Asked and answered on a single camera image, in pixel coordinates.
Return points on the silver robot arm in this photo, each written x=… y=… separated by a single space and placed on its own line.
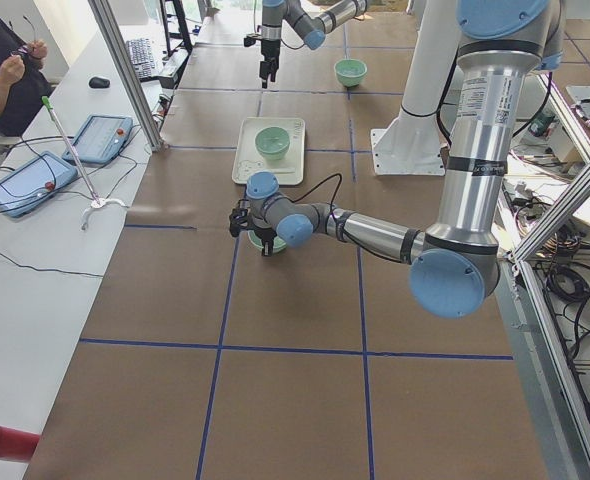
x=456 y=121
x=311 y=30

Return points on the blue teach pendant near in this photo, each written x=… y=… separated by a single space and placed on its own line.
x=33 y=183

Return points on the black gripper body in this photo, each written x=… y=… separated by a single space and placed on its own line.
x=264 y=234
x=267 y=51

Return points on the blue teach pendant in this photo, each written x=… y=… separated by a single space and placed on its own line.
x=101 y=137
x=33 y=183

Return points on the aluminium frame post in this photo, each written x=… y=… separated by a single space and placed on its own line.
x=111 y=33

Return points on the black computer mouse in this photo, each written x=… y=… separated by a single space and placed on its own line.
x=98 y=82

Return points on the blue teach pendant far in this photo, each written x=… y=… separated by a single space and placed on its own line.
x=101 y=137

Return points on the pale green bear tray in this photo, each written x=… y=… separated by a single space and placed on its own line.
x=248 y=161

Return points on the green bowl with ice cubes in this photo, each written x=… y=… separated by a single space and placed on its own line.
x=350 y=72

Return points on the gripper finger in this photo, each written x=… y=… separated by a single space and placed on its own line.
x=265 y=78
x=267 y=247

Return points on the rod with green tip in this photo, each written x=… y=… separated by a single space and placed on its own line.
x=97 y=202

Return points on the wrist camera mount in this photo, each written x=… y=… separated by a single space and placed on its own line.
x=240 y=218
x=251 y=39

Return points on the green bowl on tray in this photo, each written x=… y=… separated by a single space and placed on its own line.
x=272 y=143

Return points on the black keyboard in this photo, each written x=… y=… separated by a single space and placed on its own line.
x=142 y=58

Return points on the seated person black shirt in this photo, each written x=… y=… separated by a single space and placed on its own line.
x=22 y=83

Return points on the white pedestal column base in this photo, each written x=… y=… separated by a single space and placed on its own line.
x=410 y=145

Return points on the red cylinder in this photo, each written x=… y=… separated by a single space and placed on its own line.
x=17 y=445

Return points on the green bowl moved to tray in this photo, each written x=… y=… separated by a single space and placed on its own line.
x=278 y=244

